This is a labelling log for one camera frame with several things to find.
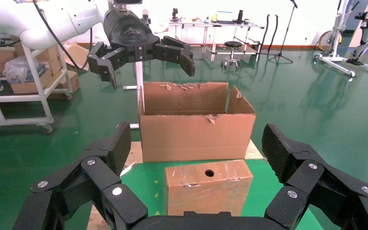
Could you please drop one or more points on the cardboard sheet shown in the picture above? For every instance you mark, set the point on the cardboard sheet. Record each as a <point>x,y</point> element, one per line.
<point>76,52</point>
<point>203,193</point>

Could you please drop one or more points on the white wheeled cart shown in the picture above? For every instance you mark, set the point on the white wheeled cart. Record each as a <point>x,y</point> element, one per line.
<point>41,92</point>

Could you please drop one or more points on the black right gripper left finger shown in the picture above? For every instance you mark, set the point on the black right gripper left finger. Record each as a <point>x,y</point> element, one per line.
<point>120,149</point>

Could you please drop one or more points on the white robot stand frame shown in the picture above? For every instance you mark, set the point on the white robot stand frame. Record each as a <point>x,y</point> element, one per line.
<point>339,31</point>

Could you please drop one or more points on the black round stool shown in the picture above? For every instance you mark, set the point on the black round stool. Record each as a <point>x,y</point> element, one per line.
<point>232,44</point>

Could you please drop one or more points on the white long table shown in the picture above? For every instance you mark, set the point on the white long table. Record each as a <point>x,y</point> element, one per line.
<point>215,25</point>

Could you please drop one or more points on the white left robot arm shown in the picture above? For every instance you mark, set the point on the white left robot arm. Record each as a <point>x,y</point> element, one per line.
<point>44,22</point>

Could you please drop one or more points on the black bottle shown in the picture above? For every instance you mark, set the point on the black bottle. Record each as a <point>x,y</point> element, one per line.
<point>240,16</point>

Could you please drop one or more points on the black gooseneck pole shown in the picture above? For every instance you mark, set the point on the black gooseneck pole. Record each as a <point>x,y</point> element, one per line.
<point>274,31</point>
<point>266,31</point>

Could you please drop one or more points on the clear plastic bag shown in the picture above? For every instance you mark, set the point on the clear plastic bag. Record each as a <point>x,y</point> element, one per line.
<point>17,68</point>

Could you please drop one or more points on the open laptop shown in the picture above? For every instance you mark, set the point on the open laptop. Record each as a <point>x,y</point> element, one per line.
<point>224,16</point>

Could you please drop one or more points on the yellow round fan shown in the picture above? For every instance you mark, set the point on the yellow round fan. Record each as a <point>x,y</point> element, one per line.
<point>327,40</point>

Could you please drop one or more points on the black microphone stand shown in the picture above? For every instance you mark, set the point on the black microphone stand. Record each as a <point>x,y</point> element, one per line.
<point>285,31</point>

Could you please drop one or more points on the small black device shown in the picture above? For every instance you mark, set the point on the small black device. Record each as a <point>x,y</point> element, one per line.
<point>175,14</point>

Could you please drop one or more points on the large open cardboard carton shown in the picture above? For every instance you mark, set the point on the large open cardboard carton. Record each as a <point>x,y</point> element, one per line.
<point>196,139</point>

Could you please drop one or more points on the brown cardboard box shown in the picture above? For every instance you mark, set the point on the brown cardboard box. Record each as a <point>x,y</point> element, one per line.
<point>49,53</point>
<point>70,83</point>
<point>0,54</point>
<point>30,86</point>
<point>55,66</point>

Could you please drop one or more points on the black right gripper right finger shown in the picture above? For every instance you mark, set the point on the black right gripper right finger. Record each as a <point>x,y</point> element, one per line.
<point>276,149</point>

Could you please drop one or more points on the white table leg frame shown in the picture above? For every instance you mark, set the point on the white table leg frame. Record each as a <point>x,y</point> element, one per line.
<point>139,76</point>

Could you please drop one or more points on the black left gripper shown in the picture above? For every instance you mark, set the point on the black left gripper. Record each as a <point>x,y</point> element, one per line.
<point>127,30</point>

